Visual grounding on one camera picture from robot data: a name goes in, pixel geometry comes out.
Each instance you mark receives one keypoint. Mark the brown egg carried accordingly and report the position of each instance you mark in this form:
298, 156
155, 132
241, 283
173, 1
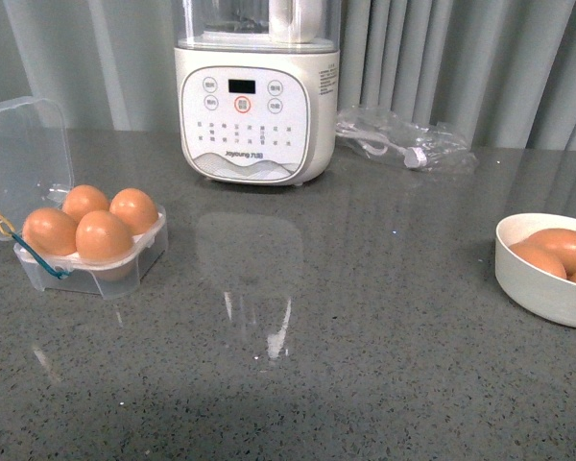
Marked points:
103, 239

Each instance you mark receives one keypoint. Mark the clear plastic egg box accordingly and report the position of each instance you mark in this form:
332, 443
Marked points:
35, 172

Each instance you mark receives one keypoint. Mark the brown egg back right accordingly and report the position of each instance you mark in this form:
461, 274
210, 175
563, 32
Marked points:
135, 208

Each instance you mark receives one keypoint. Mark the brown egg back left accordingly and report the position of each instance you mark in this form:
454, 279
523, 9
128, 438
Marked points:
83, 199

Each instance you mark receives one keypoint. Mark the brown egg front left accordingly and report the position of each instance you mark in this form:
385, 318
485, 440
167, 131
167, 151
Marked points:
50, 231

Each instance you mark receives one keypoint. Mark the clear plastic bag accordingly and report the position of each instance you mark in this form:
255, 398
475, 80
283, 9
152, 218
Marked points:
447, 151

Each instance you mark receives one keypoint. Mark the white Joyoung blender appliance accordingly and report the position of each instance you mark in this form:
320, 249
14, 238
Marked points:
257, 87

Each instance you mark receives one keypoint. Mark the blue rubber band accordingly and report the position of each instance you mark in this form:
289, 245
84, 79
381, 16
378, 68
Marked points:
58, 274

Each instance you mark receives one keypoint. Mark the white round bowl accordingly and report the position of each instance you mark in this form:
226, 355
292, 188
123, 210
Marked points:
543, 294

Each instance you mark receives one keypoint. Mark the grey curtain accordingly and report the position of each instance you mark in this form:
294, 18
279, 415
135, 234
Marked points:
503, 73

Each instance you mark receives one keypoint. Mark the white power cable plug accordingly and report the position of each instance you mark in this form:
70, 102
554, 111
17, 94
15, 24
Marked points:
378, 147

